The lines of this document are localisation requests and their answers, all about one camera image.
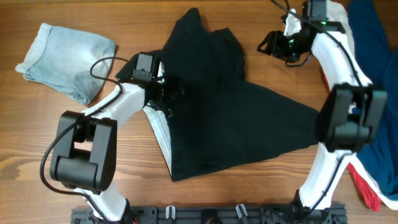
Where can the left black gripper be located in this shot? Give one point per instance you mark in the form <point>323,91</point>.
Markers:
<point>175,89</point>

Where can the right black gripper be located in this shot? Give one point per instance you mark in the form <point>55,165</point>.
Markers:
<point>274,40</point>

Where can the black shorts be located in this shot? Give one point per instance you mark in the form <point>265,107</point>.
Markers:
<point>223,120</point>

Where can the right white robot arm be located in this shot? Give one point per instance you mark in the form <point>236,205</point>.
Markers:
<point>348,119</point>

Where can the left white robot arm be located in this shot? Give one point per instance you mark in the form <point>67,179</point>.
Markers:
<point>85,149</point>

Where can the white cloth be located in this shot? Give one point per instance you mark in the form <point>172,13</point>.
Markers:
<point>336,12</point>

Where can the folded light blue denim shorts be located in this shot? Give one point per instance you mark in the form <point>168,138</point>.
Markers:
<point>61,58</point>

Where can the navy blue garment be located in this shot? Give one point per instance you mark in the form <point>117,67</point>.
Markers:
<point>379,64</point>

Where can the red cloth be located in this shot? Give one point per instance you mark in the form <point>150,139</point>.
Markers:
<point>370,198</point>

